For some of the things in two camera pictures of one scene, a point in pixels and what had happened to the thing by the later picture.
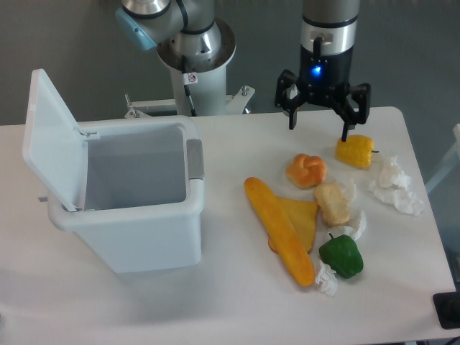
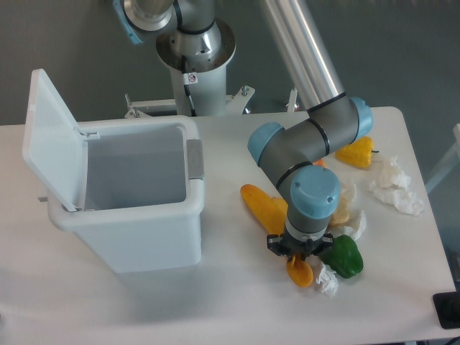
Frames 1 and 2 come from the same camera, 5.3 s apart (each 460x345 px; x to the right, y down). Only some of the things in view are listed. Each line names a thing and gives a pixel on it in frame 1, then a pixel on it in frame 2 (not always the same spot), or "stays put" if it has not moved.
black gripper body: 321,78 → 298,249
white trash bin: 144,195 stays put
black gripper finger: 286,79 → 274,244
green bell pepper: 342,255 stays put
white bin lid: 53,143 stays put
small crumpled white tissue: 327,278 stays put
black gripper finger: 352,106 → 328,241
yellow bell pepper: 356,150 stays put
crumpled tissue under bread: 356,224 stays put
